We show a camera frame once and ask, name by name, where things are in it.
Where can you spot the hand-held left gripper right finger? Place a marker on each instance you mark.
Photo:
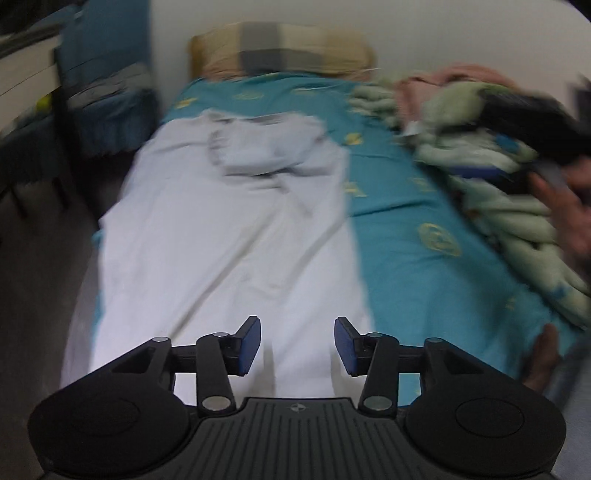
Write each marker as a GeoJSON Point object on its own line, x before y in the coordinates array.
{"type": "Point", "coordinates": [344, 346]}

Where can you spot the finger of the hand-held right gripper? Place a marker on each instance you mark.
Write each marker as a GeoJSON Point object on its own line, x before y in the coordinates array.
{"type": "Point", "coordinates": [480, 171]}

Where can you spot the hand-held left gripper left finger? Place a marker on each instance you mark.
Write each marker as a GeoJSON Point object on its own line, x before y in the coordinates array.
{"type": "Point", "coordinates": [250, 345]}

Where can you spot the white hooded garment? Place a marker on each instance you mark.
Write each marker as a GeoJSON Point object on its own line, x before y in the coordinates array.
{"type": "Point", "coordinates": [221, 258]}

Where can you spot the person's right hand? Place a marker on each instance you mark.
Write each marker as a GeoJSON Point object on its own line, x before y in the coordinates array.
{"type": "Point", "coordinates": [565, 212]}

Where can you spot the crumpled pale green blanket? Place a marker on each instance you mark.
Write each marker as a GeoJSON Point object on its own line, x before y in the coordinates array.
{"type": "Point", "coordinates": [512, 207]}

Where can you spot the bed with teal patterned sheet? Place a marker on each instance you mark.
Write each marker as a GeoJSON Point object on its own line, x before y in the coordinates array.
{"type": "Point", "coordinates": [406, 221]}

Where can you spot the pink cloth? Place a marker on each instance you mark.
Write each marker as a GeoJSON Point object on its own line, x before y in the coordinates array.
{"type": "Point", "coordinates": [429, 87]}

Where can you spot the person's leg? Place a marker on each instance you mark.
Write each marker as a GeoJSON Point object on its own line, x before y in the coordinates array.
{"type": "Point", "coordinates": [541, 357]}

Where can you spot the beige grey plaid pillow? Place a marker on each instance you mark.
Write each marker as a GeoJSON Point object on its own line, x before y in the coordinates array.
{"type": "Point", "coordinates": [281, 48]}

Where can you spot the chair with teal cover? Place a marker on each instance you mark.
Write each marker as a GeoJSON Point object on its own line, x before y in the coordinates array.
{"type": "Point", "coordinates": [108, 83]}

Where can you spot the white desk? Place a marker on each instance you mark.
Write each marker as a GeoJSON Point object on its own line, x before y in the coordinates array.
{"type": "Point", "coordinates": [23, 74]}

